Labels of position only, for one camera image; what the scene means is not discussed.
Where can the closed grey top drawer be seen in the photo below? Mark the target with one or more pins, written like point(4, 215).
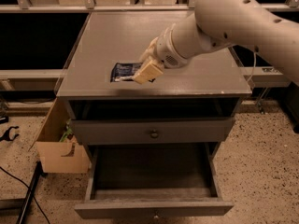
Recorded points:
point(125, 132)

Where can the round drawer knob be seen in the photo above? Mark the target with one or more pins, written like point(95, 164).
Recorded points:
point(154, 134)

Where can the black clamp tool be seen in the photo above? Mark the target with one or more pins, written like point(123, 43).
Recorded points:
point(10, 134)

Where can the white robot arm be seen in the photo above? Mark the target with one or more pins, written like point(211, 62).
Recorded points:
point(218, 24)

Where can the open grey middle drawer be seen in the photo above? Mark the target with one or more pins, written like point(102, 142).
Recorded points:
point(161, 180)

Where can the grey wooden drawer cabinet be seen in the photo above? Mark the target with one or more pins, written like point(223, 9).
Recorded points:
point(112, 102)

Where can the aluminium frame rail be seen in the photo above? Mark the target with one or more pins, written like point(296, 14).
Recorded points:
point(93, 7)

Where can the black metal floor bar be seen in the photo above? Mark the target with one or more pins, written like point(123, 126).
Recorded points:
point(30, 194)

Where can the cardboard box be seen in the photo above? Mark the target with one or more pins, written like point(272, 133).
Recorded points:
point(67, 157)

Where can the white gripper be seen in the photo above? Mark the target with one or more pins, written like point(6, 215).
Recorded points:
point(165, 52)

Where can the green item in box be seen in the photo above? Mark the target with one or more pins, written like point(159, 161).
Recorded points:
point(67, 133)

